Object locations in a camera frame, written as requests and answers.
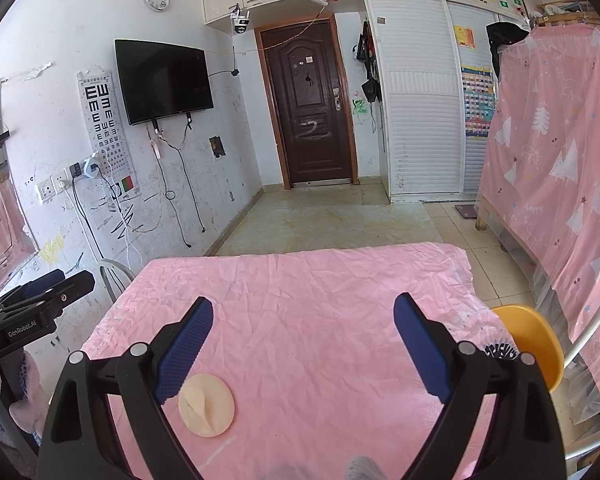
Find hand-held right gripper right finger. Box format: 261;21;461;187
392;292;567;480

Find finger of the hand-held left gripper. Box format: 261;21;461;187
20;268;66;301
2;270;96;319

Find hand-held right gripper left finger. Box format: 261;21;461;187
36;296;216;480

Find yellow plastic bin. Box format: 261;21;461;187
492;305;565;395

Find person's right hand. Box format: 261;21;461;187
347;456;386;480

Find white metal chair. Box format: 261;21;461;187
99;258;137;307

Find pink tablecloth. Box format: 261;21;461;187
80;242;497;480

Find clear plastic sheet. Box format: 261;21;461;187
527;260;600;411

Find eye chart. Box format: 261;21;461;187
77;71;141;197

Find pink tree-print curtain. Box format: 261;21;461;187
480;25;600;377

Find white slatted wardrobe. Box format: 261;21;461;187
362;0;502;202

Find colourful grid poster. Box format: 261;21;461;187
460;62;496;140

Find dark brown door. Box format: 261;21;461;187
254;14;361;191

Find hanging dark bags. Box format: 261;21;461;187
354;21;381;104

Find black jacket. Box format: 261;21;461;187
485;21;531;84

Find yellow poster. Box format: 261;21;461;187
452;24;476;50

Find wall mirror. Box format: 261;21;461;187
0;80;37;297

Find black television cable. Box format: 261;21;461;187
150;115;206;250

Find white metal frame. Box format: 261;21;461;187
562;285;600;462

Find black wall television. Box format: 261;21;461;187
114;38;215;127

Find white security camera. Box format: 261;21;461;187
230;5;252;35

